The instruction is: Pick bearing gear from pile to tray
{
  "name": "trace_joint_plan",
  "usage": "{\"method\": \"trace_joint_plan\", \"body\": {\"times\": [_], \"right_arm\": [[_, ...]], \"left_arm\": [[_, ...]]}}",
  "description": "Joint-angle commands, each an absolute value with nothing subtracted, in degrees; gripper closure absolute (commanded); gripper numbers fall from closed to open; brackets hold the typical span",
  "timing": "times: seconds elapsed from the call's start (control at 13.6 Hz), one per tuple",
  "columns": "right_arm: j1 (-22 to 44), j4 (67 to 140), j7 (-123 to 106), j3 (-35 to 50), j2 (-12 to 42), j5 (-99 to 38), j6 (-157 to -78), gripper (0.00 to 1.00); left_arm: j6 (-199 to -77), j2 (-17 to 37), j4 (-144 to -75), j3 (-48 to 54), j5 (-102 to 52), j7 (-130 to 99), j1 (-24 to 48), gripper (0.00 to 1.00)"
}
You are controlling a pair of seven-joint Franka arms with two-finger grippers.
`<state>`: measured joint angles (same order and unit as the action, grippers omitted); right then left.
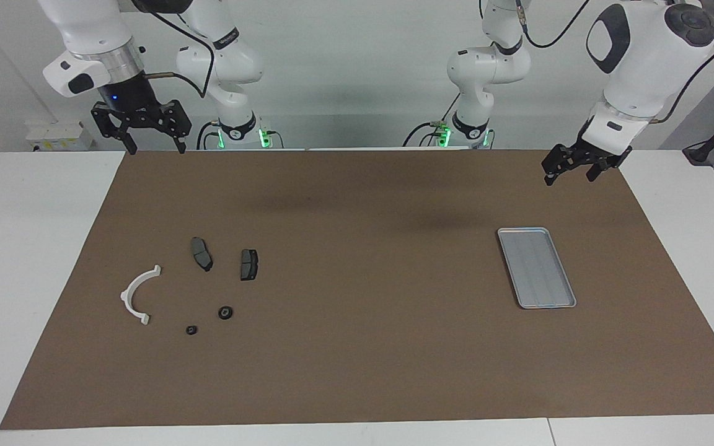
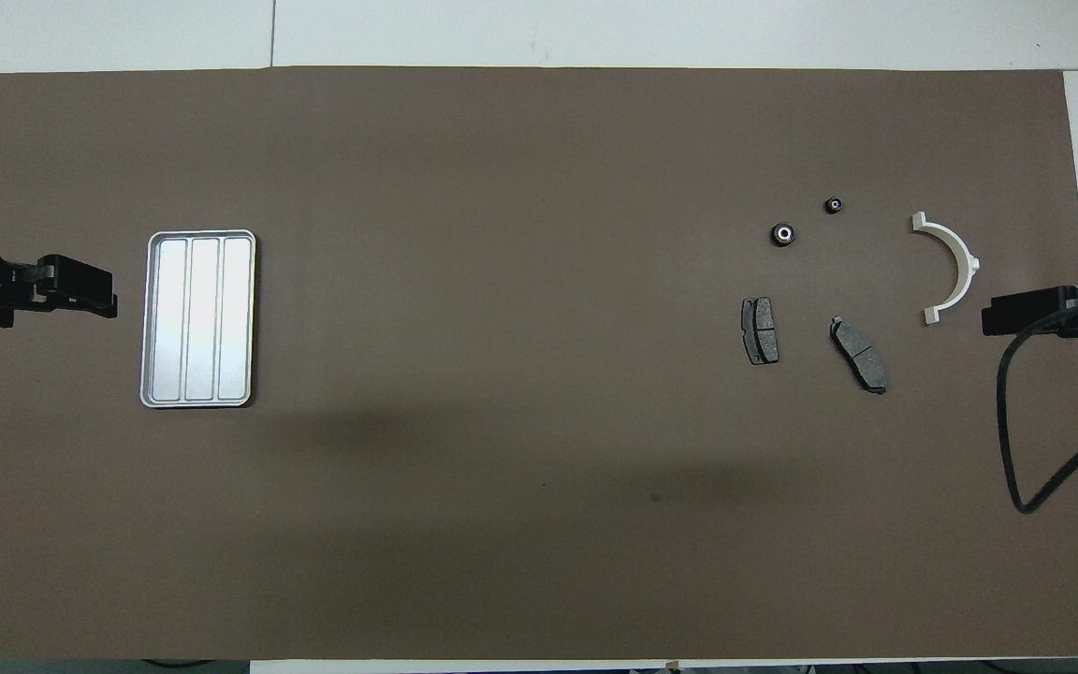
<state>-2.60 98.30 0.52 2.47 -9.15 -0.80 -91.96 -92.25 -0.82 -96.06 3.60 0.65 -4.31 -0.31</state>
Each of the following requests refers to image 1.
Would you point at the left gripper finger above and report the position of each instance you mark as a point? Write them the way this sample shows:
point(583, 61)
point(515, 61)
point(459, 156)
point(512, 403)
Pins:
point(560, 160)
point(595, 172)

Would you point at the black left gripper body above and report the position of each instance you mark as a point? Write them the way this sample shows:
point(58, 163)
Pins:
point(608, 158)

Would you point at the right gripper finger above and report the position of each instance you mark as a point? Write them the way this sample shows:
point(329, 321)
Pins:
point(108, 121)
point(178, 121)

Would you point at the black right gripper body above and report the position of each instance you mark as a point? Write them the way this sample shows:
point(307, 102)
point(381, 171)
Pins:
point(127, 99)

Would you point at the large black bearing gear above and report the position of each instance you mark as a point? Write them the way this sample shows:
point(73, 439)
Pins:
point(225, 313)

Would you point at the small black bearing gear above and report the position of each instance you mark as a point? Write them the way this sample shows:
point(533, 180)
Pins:
point(192, 329)

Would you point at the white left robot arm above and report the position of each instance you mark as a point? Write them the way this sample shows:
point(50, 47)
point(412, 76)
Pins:
point(642, 49)

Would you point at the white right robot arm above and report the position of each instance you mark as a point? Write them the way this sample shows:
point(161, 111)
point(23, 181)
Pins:
point(90, 31)

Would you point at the silver metal tray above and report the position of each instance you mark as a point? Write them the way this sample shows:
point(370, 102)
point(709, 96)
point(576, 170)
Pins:
point(537, 269)

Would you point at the white box with yellow labels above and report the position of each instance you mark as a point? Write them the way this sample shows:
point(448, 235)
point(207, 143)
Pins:
point(59, 136)

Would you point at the dark curved brake pad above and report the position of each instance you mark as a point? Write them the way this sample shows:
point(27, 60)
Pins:
point(201, 253)

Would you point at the dark rectangular brake pad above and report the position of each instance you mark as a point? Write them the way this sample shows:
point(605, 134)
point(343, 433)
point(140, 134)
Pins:
point(249, 265)

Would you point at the brown table mat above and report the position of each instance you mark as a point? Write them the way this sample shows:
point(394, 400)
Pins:
point(357, 347)

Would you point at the white curved plastic bracket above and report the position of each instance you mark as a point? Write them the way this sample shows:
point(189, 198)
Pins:
point(127, 291)

